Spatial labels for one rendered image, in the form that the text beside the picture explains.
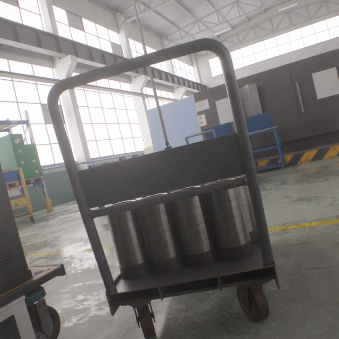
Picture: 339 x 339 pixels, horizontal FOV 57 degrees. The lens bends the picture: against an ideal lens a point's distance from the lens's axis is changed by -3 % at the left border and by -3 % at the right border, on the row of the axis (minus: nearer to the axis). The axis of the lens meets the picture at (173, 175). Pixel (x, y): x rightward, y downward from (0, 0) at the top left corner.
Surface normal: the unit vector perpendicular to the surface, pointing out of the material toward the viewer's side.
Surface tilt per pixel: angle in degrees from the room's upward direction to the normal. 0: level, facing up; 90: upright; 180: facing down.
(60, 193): 90
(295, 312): 0
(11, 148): 90
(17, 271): 90
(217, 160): 98
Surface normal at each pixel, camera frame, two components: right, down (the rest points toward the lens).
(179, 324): -0.23, -0.97
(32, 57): 0.88, -0.18
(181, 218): -0.60, 0.19
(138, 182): -0.11, 0.22
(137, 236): 0.66, -0.11
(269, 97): -0.42, 0.08
